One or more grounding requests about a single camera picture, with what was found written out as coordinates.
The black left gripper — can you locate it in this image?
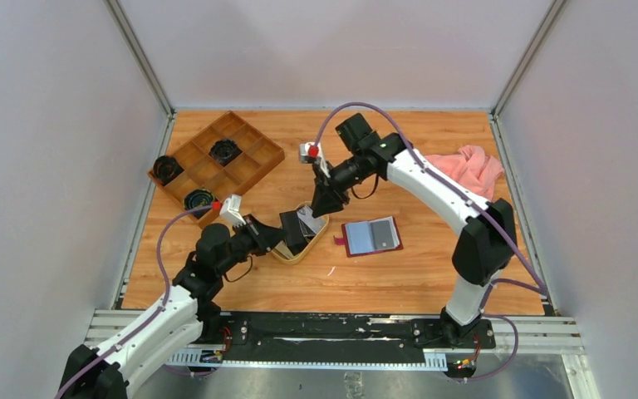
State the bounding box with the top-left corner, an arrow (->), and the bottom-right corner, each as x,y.
216,214 -> 288,276

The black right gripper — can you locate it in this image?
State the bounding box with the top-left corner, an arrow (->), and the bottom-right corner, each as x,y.
311,152 -> 369,219

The gold card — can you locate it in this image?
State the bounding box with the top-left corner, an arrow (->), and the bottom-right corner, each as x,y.
272,241 -> 296,263

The beige oval tray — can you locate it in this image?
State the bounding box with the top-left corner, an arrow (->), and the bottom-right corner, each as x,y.
271,201 -> 330,265

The red leather card holder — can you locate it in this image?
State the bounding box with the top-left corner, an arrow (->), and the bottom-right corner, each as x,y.
333,216 -> 404,258

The silver VIP card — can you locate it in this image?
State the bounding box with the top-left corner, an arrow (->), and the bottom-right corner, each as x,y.
369,217 -> 400,251

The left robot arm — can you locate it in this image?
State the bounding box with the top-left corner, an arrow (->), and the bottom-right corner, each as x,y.
56,214 -> 287,398

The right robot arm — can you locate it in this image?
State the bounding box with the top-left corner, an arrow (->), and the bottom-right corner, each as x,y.
299,113 -> 518,347

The black round part lower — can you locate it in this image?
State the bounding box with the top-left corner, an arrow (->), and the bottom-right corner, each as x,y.
183,189 -> 217,210

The black round part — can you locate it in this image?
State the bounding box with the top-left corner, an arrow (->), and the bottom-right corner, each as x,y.
183,189 -> 217,210
151,155 -> 184,186
209,139 -> 243,166

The brown wooden divided tray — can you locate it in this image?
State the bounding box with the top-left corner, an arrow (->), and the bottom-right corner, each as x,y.
145,111 -> 289,231

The black round part upper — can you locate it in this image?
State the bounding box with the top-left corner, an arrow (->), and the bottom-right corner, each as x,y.
209,139 -> 243,166

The black round part left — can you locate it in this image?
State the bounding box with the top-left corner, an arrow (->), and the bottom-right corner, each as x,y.
151,155 -> 184,186

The pink cloth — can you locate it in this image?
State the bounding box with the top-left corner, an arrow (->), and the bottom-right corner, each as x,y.
425,145 -> 504,200

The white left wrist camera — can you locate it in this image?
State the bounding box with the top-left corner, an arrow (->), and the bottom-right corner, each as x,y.
219,194 -> 246,228

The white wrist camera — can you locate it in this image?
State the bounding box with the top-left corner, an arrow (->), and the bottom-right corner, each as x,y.
298,142 -> 330,177
219,194 -> 246,228

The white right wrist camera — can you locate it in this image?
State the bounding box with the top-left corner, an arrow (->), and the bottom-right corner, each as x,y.
298,142 -> 330,177

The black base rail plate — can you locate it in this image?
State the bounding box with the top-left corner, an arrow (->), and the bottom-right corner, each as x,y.
190,312 -> 496,370

